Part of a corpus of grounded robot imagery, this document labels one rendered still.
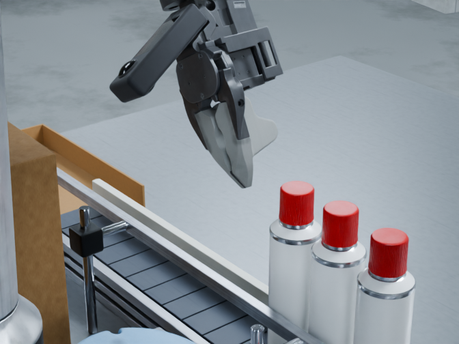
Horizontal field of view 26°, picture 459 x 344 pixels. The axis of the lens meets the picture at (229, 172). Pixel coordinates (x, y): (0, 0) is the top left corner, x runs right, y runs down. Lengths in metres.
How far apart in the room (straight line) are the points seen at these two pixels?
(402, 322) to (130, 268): 0.43
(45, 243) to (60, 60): 3.74
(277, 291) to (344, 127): 0.80
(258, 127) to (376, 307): 0.24
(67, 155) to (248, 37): 0.67
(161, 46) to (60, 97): 3.28
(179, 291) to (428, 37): 3.98
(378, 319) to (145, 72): 0.32
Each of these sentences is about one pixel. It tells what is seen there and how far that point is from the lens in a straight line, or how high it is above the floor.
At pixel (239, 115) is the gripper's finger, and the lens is 0.98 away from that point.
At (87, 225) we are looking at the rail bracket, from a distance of 1.12.
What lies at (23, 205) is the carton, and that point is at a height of 1.08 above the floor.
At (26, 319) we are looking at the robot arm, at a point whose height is 1.13.
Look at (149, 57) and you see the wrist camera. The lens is 0.96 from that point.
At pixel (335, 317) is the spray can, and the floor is 0.98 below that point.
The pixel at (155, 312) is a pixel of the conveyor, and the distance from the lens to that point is 1.14.
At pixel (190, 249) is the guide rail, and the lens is 1.20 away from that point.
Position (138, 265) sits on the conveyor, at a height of 0.88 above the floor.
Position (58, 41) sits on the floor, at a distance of 4.98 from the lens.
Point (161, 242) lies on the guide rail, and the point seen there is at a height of 0.96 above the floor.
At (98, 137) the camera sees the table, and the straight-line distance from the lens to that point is 1.72.
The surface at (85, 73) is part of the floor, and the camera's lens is 4.52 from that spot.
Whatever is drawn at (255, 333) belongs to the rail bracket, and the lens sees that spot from 0.90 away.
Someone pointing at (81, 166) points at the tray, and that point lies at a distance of 1.59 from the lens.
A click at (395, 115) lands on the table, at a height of 0.83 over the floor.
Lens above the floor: 1.50
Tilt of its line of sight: 25 degrees down
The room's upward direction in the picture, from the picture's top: straight up
